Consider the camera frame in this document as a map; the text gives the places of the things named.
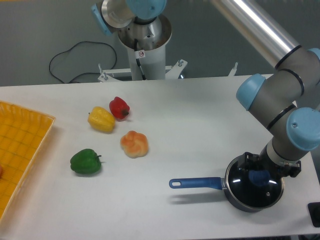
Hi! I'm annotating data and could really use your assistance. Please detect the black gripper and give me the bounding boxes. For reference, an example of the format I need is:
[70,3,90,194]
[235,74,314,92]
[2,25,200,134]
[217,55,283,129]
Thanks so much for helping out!
[238,149,302,178]

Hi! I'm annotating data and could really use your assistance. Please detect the black device table corner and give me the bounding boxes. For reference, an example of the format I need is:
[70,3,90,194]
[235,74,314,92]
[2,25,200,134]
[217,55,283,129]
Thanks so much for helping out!
[307,202,320,228]

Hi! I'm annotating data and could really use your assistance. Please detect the glass lid blue knob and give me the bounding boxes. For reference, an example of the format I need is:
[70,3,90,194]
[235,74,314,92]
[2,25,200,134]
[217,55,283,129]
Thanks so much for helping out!
[225,153,285,210]

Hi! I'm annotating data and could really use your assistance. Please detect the blue handled saucepan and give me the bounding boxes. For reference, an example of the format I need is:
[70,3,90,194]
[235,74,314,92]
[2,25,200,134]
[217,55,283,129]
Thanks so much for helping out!
[168,153,285,213]

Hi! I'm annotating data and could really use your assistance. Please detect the green bell pepper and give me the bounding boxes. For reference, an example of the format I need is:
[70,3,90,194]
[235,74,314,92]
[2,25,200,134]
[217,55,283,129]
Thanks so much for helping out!
[70,148,102,175]

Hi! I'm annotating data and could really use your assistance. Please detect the black floor cable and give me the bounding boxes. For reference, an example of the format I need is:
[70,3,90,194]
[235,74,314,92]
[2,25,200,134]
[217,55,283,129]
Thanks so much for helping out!
[48,40,118,84]

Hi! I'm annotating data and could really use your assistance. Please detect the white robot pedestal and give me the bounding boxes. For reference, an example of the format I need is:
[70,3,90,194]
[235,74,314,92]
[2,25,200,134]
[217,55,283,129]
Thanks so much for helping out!
[117,14,172,70]

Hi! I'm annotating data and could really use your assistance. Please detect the red bell pepper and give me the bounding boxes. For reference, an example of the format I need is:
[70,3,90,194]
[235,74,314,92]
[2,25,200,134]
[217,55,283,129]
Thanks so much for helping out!
[109,96,130,120]

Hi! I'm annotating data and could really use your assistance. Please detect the orange knotted bread roll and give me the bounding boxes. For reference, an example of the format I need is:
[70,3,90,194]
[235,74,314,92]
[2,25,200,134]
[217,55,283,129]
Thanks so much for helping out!
[120,130,149,158]

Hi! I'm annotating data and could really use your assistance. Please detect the yellow bell pepper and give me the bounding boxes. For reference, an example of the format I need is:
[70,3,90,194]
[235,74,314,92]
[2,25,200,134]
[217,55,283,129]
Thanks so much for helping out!
[87,106,116,133]

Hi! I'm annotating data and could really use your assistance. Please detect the yellow woven basket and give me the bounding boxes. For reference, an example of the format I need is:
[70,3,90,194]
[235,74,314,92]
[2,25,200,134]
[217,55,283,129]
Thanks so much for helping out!
[0,100,56,219]

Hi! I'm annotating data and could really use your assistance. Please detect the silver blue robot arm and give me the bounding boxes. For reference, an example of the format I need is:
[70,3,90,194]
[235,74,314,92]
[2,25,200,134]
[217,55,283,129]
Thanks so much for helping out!
[91,0,320,177]

